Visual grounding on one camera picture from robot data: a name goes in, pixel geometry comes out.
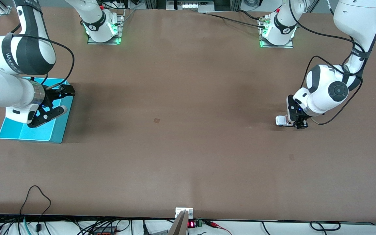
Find white jeep toy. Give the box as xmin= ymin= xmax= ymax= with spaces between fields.
xmin=275 ymin=115 xmax=295 ymax=127

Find cyan plastic bin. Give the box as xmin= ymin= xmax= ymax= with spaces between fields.
xmin=0 ymin=77 xmax=75 ymax=144

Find red clip leads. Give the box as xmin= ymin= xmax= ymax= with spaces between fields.
xmin=204 ymin=220 xmax=232 ymax=235

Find white socket strip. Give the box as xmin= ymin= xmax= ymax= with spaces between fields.
xmin=181 ymin=2 xmax=209 ymax=10

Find grey aluminium bar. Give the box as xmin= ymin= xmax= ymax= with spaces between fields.
xmin=168 ymin=211 xmax=188 ymax=235

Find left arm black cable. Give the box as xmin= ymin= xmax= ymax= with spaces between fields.
xmin=288 ymin=0 xmax=365 ymax=126

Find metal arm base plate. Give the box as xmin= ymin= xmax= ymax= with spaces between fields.
xmin=87 ymin=9 xmax=125 ymax=45
xmin=258 ymin=16 xmax=294 ymax=49

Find black cable cluster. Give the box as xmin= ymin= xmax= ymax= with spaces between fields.
xmin=98 ymin=0 xmax=141 ymax=10

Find black coiled floor cable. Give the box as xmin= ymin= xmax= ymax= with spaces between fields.
xmin=261 ymin=221 xmax=341 ymax=235

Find black cable to arm base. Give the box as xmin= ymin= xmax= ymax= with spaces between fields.
xmin=204 ymin=12 xmax=267 ymax=29
xmin=236 ymin=10 xmax=267 ymax=22

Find aluminium frame structure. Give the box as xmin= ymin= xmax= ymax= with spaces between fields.
xmin=144 ymin=0 xmax=242 ymax=13

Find thin black looped cable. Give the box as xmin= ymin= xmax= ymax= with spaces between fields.
xmin=19 ymin=185 xmax=52 ymax=233

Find black cable bundle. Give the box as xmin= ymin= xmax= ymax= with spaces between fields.
xmin=0 ymin=215 xmax=175 ymax=235

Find white bracket plate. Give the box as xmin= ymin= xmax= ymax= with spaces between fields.
xmin=175 ymin=208 xmax=194 ymax=218

